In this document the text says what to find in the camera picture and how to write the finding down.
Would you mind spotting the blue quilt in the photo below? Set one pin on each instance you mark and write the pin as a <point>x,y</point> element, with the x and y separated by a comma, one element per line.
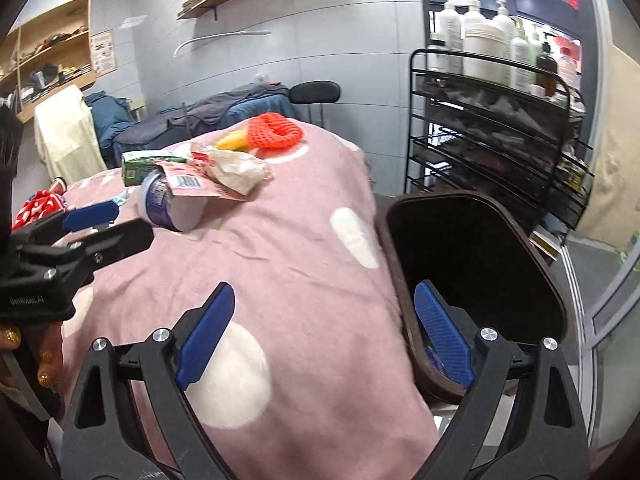
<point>112,120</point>

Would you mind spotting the pile of grey packets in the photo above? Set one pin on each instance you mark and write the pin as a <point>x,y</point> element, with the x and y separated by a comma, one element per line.
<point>500,110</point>

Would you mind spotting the cream cloth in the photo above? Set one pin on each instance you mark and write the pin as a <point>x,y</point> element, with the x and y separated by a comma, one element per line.
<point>67,135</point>

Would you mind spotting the black round stool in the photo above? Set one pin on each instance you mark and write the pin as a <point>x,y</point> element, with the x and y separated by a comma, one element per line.
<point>315,92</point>

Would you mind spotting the wall poster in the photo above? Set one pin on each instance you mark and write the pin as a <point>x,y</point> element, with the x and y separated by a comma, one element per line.
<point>103,54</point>

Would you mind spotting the clear bottle with red cap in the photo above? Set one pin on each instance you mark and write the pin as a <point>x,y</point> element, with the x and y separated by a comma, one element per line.
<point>568,70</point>

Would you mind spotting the brown pump bottle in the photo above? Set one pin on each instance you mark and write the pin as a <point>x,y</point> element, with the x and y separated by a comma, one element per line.
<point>546,67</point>

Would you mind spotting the red printed cloth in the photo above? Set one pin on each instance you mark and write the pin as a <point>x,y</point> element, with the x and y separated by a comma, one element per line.
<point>35,207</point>

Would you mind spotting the pink snack packet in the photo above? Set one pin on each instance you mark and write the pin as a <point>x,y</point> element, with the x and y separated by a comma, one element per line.
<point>187,180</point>

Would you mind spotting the pink polka dot blanket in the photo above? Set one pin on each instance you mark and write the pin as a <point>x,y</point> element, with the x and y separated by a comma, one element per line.
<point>280,260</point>

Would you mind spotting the row of white toiletry bottles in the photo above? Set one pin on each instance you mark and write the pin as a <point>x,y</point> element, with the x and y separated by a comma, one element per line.
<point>480,45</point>

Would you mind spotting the white paper wrapper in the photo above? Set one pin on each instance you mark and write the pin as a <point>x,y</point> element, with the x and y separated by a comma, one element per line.
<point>235,167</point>

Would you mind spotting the white curved rod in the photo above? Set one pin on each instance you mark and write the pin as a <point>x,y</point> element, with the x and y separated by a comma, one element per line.
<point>220,36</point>

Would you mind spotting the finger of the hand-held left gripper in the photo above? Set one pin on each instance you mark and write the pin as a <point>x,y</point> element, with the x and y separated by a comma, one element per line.
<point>90,215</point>
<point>120,240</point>

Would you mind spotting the person's left hand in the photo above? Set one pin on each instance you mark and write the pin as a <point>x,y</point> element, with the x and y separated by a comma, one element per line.
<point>49,355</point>

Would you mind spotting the red foam fruit net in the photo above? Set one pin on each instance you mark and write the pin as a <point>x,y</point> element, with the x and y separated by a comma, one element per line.
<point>260,132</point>

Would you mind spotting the white yogurt cup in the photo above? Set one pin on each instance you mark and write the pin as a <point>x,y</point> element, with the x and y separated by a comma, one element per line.
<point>170,205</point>

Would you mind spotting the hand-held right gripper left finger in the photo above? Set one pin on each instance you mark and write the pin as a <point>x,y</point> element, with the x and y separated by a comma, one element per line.
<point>205,332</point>

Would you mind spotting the dark brown trash bin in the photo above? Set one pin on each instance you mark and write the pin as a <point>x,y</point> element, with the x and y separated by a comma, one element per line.
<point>475,260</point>

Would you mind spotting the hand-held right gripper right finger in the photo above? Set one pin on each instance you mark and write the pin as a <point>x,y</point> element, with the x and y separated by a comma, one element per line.
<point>442,330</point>

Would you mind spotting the yellow foam fruit net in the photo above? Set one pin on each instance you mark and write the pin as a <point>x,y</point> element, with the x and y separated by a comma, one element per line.
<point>232,141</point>

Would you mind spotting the massage bed with blue cover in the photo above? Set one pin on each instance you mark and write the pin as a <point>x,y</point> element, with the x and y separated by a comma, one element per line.
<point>272,109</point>

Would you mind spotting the wooden wall cabinet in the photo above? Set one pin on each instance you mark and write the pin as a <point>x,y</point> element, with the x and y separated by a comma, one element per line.
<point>75,15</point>

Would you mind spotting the grey blanket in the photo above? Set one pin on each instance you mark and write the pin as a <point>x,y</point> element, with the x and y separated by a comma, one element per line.
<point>225,105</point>

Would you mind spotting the green drink carton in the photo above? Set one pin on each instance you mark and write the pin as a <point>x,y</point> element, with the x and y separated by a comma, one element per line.
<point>137,165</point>

